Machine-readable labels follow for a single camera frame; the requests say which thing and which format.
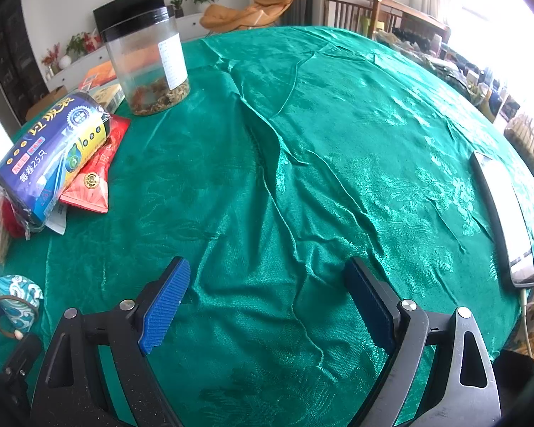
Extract blue garbage bag roll pack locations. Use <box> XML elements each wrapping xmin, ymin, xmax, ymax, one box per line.
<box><xmin>0</xmin><ymin>90</ymin><xmax>113</xmax><ymax>227</ymax></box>

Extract clear plastic jar black lid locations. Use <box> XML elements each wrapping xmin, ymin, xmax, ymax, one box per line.
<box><xmin>100</xmin><ymin>5</ymin><xmax>191</xmax><ymax>117</ymax></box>

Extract beige cardboard box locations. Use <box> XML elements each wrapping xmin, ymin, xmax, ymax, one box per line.
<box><xmin>90</xmin><ymin>84</ymin><xmax>126</xmax><ymax>114</ymax></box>

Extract red yarn ball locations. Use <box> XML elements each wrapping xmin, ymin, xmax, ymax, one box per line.
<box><xmin>0</xmin><ymin>198</ymin><xmax>27</xmax><ymax>237</ymax></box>

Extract brown cardboard carton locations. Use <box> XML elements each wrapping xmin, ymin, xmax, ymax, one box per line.
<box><xmin>24</xmin><ymin>85</ymin><xmax>69</xmax><ymax>121</ymax></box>

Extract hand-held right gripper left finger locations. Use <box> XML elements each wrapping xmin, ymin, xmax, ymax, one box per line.
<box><xmin>30</xmin><ymin>257</ymin><xmax>192</xmax><ymax>427</ymax></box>

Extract orange book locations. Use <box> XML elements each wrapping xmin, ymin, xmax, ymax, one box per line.
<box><xmin>78</xmin><ymin>61</ymin><xmax>119</xmax><ymax>92</ymax></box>

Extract black television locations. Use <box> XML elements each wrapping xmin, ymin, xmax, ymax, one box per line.
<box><xmin>93</xmin><ymin>0</ymin><xmax>166</xmax><ymax>36</ymax></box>

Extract white charging cable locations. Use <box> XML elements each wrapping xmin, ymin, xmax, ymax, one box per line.
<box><xmin>518</xmin><ymin>287</ymin><xmax>534</xmax><ymax>359</ymax></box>

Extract dark display shelf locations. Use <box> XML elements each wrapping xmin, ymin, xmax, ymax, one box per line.
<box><xmin>0</xmin><ymin>0</ymin><xmax>49</xmax><ymax>125</ymax></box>

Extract smartphone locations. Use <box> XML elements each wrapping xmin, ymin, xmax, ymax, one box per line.
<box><xmin>469</xmin><ymin>151</ymin><xmax>534</xmax><ymax>289</ymax></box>

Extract brown hair tie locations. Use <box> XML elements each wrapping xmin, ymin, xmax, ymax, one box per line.
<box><xmin>0</xmin><ymin>294</ymin><xmax>41</xmax><ymax>339</ymax></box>

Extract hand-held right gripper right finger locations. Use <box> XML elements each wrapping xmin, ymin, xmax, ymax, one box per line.
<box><xmin>344</xmin><ymin>257</ymin><xmax>503</xmax><ymax>427</ymax></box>

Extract orange lounge chair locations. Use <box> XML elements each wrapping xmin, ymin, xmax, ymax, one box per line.
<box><xmin>199</xmin><ymin>0</ymin><xmax>302</xmax><ymax>38</ymax></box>

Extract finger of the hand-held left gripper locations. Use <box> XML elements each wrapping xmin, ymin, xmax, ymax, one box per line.
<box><xmin>2</xmin><ymin>333</ymin><xmax>43</xmax><ymax>392</ymax></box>

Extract pile of clutter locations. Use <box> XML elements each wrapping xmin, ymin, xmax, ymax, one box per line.
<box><xmin>374</xmin><ymin>27</ymin><xmax>523</xmax><ymax>121</ymax></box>

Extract red snack packet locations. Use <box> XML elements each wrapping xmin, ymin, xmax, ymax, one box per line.
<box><xmin>59</xmin><ymin>115</ymin><xmax>131</xmax><ymax>214</ymax></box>

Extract blue patterned fabric pouch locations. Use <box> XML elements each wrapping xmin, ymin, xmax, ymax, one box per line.
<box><xmin>0</xmin><ymin>274</ymin><xmax>43</xmax><ymax>334</ymax></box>

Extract wooden chair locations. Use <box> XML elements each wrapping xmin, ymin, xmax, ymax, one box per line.
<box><xmin>324</xmin><ymin>0</ymin><xmax>403</xmax><ymax>32</ymax></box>

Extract green plant with red decoration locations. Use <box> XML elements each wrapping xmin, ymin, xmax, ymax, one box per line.
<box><xmin>67</xmin><ymin>31</ymin><xmax>103</xmax><ymax>56</ymax></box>

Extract beige ribbed object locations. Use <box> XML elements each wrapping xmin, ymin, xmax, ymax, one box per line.
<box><xmin>503</xmin><ymin>113</ymin><xmax>534</xmax><ymax>179</ymax></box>

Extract green patterned tablecloth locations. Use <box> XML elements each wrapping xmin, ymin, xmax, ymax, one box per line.
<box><xmin>0</xmin><ymin>24</ymin><xmax>534</xmax><ymax>427</ymax></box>

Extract red flowers in white vase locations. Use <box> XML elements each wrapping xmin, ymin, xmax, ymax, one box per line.
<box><xmin>40</xmin><ymin>42</ymin><xmax>74</xmax><ymax>76</ymax></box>

